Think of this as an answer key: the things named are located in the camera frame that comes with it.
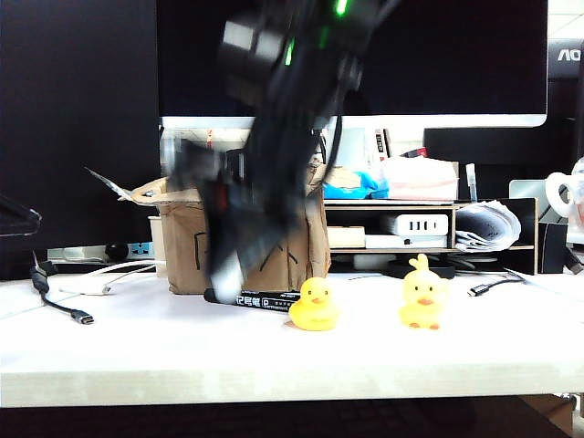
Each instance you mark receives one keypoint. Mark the rolled paper stack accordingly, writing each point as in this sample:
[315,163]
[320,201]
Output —
[488,228]

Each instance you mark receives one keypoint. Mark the pink tissue pack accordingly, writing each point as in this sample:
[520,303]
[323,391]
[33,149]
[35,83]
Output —
[420,180]

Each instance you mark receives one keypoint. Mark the wooden desk shelf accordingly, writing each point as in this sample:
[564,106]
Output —
[529,228]

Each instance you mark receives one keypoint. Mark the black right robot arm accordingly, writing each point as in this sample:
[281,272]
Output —
[310,68]

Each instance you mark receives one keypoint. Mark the brown carton under table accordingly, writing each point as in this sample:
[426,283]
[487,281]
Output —
[549,413]

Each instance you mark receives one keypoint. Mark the yellow chick doll with crest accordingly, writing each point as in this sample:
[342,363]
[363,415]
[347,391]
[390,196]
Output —
[423,294]

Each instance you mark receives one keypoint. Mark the brown cardboard box marked BOX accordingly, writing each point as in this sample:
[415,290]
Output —
[184,246]

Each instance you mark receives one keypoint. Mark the black monitor behind shelf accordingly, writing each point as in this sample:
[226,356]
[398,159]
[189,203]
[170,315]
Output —
[483,146]

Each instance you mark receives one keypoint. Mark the white power strip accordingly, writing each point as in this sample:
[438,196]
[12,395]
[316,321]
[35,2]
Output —
[141,249]

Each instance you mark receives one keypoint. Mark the white capped pen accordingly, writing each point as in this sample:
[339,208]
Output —
[471,182]

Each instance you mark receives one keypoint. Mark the white multi-port charger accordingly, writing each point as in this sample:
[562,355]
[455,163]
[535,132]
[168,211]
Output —
[415,225]

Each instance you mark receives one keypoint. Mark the black AOC box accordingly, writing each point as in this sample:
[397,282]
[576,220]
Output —
[566,57]

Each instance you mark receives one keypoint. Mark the white box behind cardboard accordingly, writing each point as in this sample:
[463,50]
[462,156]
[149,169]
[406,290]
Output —
[156,246]

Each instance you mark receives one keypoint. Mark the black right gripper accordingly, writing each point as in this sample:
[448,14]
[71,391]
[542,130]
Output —
[269,182]

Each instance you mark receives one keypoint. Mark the large silver-bezel monitor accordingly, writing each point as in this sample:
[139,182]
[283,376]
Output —
[456,59]

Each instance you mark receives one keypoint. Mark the yellow rubber duck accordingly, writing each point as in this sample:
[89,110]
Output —
[314,312]

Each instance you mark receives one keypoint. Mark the blue plastic pack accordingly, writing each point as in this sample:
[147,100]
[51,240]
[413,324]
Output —
[367,187]

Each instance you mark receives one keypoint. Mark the black monitor panel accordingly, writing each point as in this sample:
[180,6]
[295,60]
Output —
[68,114]

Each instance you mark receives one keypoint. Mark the clear plastic bag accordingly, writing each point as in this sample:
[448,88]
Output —
[579,171]

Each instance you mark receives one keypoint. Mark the black ball knob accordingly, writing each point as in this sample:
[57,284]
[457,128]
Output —
[117,251]

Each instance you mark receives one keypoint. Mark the black permanent marker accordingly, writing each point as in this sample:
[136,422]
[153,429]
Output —
[267,302]

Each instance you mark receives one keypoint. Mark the beige small box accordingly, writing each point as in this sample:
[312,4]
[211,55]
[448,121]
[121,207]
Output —
[347,237]

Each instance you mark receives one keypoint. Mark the black cardboard box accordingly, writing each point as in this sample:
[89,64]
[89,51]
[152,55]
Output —
[553,248]

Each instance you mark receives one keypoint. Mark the flat white device box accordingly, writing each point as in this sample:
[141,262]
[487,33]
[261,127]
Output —
[406,242]

